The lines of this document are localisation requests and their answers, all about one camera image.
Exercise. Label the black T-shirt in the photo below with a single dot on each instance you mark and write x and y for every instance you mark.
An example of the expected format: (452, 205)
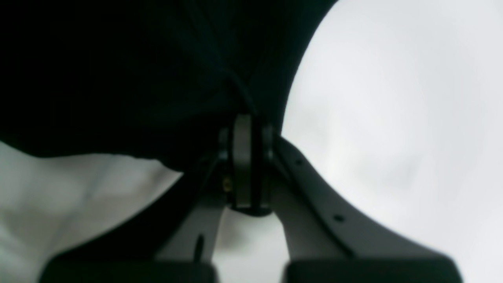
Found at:
(153, 79)

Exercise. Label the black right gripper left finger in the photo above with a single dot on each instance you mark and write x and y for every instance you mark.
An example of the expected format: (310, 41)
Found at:
(173, 239)

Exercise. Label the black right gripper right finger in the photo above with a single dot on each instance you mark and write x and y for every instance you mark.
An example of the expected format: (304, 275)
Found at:
(331, 241)

